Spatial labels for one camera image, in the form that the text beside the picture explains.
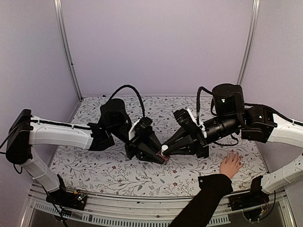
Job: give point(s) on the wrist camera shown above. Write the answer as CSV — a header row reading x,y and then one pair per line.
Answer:
x,y
131,133
194,119

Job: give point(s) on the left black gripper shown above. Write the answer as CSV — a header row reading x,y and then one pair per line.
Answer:
x,y
145,138

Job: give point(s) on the white nail polish cap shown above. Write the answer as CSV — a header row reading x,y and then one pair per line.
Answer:
x,y
163,149

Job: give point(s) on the red nail polish bottle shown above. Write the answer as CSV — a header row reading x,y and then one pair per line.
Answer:
x,y
165,159

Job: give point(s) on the aluminium frame post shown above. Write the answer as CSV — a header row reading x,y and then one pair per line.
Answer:
x,y
66,48
249,42

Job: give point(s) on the front aluminium rail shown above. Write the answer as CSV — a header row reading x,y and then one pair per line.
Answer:
x,y
104,210

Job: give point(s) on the person's bare hand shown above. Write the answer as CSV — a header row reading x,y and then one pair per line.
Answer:
x,y
230,165

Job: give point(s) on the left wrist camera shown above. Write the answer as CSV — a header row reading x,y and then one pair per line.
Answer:
x,y
131,133

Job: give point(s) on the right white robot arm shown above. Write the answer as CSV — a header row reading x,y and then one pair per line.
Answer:
x,y
254,122

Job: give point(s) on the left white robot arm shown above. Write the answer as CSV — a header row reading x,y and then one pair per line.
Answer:
x,y
28,130

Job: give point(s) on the left aluminium frame post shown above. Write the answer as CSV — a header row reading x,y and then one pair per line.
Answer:
x,y
66,48

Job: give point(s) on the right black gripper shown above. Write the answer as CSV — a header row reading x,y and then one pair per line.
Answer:
x,y
198,146

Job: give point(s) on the right aluminium frame post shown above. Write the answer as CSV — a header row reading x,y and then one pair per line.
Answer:
x,y
249,42

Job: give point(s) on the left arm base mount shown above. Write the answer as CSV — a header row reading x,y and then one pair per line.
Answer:
x,y
75,200

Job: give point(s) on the floral patterned table mat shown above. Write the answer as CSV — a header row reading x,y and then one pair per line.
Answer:
x,y
111,172

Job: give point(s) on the black sleeved forearm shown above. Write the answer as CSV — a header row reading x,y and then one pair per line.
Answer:
x,y
202,207

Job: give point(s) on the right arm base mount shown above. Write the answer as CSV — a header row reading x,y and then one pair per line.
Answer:
x,y
252,198

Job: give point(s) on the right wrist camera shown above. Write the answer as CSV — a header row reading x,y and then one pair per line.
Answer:
x,y
194,119

